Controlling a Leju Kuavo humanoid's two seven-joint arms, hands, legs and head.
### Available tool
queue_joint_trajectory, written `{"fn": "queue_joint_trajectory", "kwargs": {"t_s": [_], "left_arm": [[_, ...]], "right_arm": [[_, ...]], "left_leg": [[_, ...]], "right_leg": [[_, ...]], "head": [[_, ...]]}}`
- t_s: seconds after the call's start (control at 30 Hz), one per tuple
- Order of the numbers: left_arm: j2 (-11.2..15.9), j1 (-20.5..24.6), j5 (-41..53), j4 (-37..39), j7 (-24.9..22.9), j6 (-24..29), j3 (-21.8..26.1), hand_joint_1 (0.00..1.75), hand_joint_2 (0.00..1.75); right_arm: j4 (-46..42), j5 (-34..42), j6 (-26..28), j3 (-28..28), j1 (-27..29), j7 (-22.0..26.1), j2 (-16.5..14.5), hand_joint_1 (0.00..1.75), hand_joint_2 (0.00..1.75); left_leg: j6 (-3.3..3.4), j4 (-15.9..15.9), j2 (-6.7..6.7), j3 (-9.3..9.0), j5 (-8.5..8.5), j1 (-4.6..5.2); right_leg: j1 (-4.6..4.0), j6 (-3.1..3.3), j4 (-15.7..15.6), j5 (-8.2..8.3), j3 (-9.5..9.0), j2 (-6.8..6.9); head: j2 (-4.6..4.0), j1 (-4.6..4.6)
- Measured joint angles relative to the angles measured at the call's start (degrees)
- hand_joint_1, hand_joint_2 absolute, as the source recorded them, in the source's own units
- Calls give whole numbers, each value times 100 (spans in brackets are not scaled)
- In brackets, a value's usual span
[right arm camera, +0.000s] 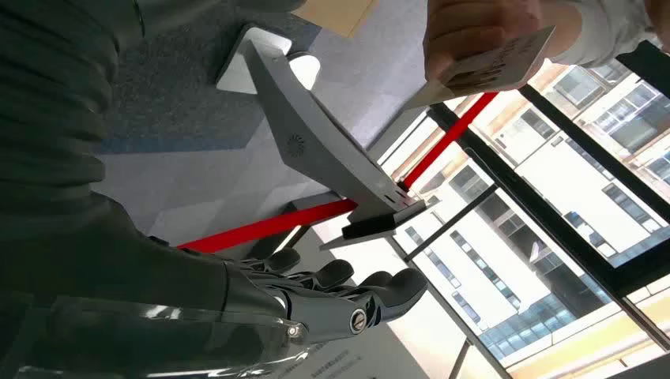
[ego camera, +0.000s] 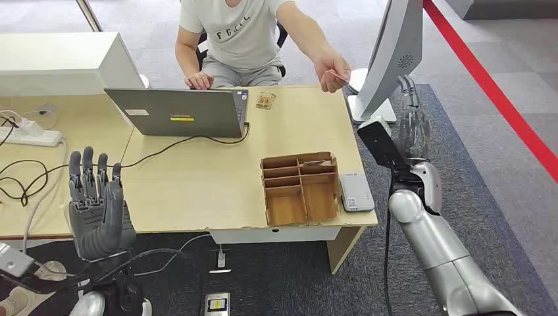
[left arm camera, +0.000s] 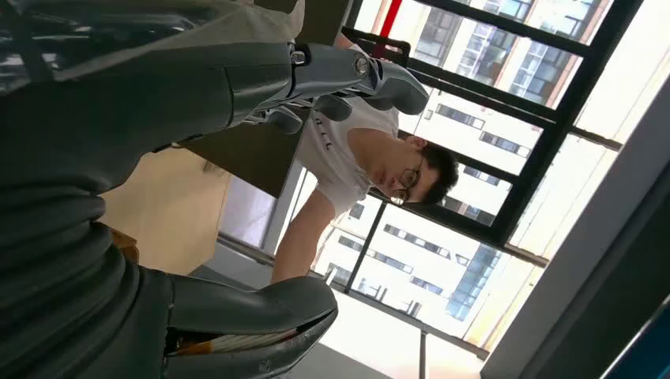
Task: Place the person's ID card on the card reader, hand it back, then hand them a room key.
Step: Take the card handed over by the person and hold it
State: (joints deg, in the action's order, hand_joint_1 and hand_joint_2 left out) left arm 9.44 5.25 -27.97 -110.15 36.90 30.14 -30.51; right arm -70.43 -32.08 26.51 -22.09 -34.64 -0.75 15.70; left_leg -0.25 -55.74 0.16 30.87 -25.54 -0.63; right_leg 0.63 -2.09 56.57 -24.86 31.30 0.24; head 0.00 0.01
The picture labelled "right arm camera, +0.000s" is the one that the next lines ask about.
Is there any person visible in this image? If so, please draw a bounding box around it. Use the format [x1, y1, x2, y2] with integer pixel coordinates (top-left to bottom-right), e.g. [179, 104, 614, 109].
[423, 0, 670, 88]

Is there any red barrier belt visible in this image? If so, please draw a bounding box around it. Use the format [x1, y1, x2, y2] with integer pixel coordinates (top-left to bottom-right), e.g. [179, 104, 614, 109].
[178, 91, 499, 255]

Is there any white round stand base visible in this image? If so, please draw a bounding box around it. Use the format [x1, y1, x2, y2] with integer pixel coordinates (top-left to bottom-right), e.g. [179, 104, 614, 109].
[288, 52, 322, 91]

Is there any silver kiosk display stand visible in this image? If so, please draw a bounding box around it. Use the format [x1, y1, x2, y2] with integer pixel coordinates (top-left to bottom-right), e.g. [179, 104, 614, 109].
[216, 23, 427, 242]

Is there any black window frame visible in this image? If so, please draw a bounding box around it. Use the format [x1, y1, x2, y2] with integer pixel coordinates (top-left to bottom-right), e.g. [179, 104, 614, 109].
[366, 39, 670, 379]

